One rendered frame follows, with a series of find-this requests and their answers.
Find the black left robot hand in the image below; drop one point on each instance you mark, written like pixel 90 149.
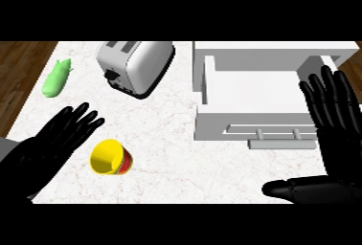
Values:
pixel 45 145

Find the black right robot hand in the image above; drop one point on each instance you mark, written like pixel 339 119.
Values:
pixel 338 153

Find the yellow and red cup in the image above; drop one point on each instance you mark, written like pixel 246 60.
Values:
pixel 110 157

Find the white open drawer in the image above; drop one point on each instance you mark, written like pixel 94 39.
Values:
pixel 255 105

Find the white drawer cabinet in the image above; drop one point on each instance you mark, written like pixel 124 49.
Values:
pixel 276 54

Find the green vegetable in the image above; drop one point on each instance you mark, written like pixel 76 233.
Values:
pixel 57 78

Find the silver toaster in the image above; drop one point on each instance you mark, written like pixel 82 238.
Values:
pixel 135 66

